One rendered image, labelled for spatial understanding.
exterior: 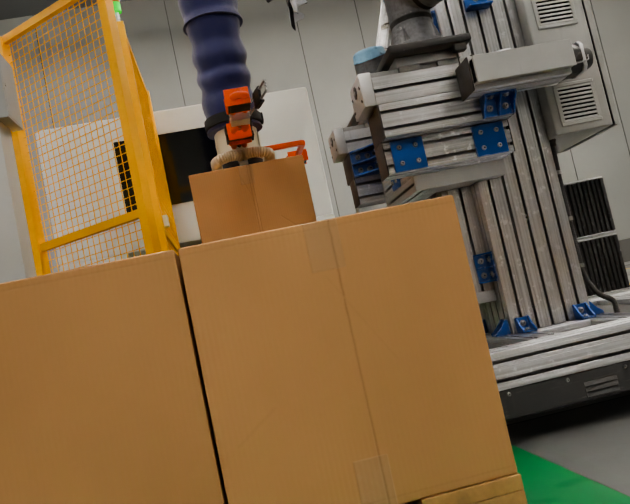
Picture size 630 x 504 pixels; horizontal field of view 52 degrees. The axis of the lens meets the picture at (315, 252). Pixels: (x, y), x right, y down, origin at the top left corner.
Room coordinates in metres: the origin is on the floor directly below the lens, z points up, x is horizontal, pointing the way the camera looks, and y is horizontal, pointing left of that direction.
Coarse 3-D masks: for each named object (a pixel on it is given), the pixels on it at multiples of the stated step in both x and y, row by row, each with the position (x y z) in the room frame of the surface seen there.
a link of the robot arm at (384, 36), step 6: (384, 6) 2.30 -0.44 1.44; (384, 12) 2.31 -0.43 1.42; (384, 18) 2.31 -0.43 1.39; (384, 24) 2.31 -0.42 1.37; (378, 30) 2.33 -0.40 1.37; (384, 30) 2.31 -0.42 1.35; (390, 30) 2.30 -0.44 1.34; (378, 36) 2.33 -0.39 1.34; (384, 36) 2.31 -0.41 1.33; (390, 36) 2.31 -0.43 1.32; (378, 42) 2.33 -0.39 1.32; (384, 42) 2.31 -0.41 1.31; (390, 42) 2.31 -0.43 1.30; (384, 48) 2.31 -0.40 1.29
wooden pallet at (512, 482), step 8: (496, 480) 0.92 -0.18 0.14; (504, 480) 0.92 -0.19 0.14; (512, 480) 0.92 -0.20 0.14; (520, 480) 0.92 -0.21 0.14; (464, 488) 0.91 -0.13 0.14; (472, 488) 0.91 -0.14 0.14; (480, 488) 0.92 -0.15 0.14; (488, 488) 0.92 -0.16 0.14; (496, 488) 0.92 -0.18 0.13; (504, 488) 0.92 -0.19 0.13; (512, 488) 0.92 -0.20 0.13; (520, 488) 0.92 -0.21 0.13; (432, 496) 0.91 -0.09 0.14; (440, 496) 0.91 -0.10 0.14; (448, 496) 0.91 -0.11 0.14; (456, 496) 0.91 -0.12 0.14; (464, 496) 0.91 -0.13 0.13; (472, 496) 0.91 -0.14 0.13; (480, 496) 0.91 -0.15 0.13; (488, 496) 0.92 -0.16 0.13; (496, 496) 0.92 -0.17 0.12; (504, 496) 0.92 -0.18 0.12; (512, 496) 0.92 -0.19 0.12; (520, 496) 0.92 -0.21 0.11
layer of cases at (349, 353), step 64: (192, 256) 0.87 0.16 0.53; (256, 256) 0.88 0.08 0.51; (320, 256) 0.90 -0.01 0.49; (384, 256) 0.91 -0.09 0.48; (448, 256) 0.92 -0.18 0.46; (0, 320) 0.84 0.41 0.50; (64, 320) 0.85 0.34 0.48; (128, 320) 0.86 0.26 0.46; (192, 320) 0.87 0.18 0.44; (256, 320) 0.88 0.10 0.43; (320, 320) 0.89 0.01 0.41; (384, 320) 0.91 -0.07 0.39; (448, 320) 0.92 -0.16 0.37; (0, 384) 0.83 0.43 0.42; (64, 384) 0.84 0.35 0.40; (128, 384) 0.86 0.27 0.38; (192, 384) 0.87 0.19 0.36; (256, 384) 0.88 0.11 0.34; (320, 384) 0.89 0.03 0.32; (384, 384) 0.90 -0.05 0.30; (448, 384) 0.92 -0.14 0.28; (0, 448) 0.83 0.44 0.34; (64, 448) 0.84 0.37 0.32; (128, 448) 0.85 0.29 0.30; (192, 448) 0.86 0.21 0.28; (256, 448) 0.88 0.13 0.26; (320, 448) 0.89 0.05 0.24; (384, 448) 0.90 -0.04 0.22; (448, 448) 0.91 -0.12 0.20
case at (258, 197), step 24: (240, 168) 2.20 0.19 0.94; (264, 168) 2.21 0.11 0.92; (288, 168) 2.22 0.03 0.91; (192, 192) 2.18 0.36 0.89; (216, 192) 2.19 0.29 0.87; (240, 192) 2.20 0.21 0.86; (264, 192) 2.21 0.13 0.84; (288, 192) 2.22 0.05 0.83; (216, 216) 2.19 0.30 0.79; (240, 216) 2.20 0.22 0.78; (264, 216) 2.21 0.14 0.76; (288, 216) 2.22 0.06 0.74; (312, 216) 2.23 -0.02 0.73; (216, 240) 2.19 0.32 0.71
